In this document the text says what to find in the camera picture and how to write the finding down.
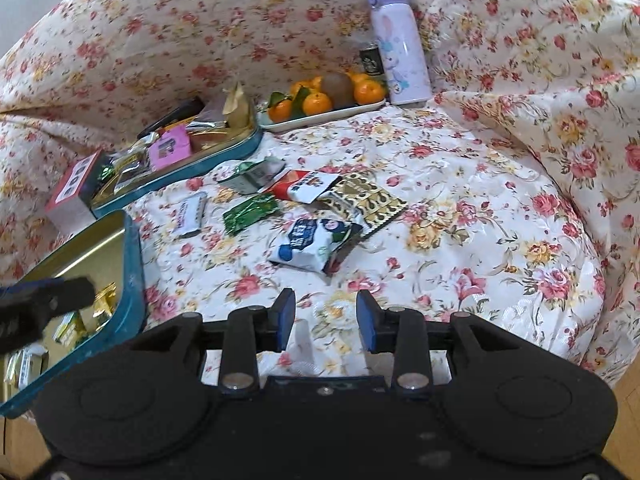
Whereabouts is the yellow and red snack bar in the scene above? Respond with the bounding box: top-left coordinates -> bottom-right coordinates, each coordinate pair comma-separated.
159,115 -> 198,133

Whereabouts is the red and white box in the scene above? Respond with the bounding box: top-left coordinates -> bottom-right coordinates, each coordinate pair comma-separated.
45,152 -> 103,233

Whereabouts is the grey translucent packet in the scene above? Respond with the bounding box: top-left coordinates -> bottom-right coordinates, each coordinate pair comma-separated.
200,94 -> 230,123

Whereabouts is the plain green snack packet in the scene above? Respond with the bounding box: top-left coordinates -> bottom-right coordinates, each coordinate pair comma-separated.
222,194 -> 281,235

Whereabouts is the clear packet with dark snack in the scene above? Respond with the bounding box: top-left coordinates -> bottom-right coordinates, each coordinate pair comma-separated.
112,152 -> 151,193

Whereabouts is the small pink box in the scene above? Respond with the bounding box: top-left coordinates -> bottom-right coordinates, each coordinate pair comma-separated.
149,125 -> 192,172

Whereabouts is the small white snack packet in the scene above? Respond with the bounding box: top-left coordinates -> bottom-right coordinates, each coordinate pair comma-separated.
176,191 -> 208,240

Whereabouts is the brown kiwi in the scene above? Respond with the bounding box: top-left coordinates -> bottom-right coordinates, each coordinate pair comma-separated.
321,72 -> 355,103

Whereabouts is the floral covered sofa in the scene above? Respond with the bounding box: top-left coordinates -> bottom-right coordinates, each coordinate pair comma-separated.
0,0 -> 640,386

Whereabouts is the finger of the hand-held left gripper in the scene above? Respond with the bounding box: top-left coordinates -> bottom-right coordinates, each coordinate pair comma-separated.
0,275 -> 96,356

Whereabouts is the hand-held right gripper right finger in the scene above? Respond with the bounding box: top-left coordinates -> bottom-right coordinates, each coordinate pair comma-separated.
356,289 -> 506,392

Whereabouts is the gold and black heart packet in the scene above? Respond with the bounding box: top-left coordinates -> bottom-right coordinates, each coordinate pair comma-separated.
320,172 -> 408,241

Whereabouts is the white plate of oranges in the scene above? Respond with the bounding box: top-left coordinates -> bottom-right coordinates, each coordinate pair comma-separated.
267,74 -> 387,123

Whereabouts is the light blue plate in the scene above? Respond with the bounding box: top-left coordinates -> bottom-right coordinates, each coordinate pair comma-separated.
256,97 -> 388,133

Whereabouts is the teal tin tray gold inside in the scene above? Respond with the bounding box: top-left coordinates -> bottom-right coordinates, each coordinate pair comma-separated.
0,210 -> 147,418

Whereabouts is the teal tin tray with snacks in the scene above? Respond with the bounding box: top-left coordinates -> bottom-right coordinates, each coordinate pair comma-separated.
90,105 -> 264,218

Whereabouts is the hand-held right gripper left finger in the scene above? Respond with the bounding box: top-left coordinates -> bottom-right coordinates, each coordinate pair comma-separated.
127,287 -> 297,392

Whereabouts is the black remote control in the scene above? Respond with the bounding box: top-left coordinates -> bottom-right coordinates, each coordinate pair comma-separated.
136,97 -> 205,138

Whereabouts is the red and white snack packet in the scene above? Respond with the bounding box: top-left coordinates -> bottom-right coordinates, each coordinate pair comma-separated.
262,169 -> 341,205

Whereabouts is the purple rabbit print bottle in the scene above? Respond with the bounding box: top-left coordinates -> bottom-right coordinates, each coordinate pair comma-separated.
366,0 -> 432,106

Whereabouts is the brown paper snack packet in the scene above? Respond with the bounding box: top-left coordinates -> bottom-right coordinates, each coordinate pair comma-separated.
222,82 -> 253,128

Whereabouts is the dark drink can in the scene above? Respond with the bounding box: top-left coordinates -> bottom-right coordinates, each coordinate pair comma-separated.
360,44 -> 387,83

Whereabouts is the green and white snack packet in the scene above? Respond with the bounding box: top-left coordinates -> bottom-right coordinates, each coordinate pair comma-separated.
216,156 -> 287,196

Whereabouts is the blue and white snack packet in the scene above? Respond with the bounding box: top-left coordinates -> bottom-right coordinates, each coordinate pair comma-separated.
267,216 -> 363,276

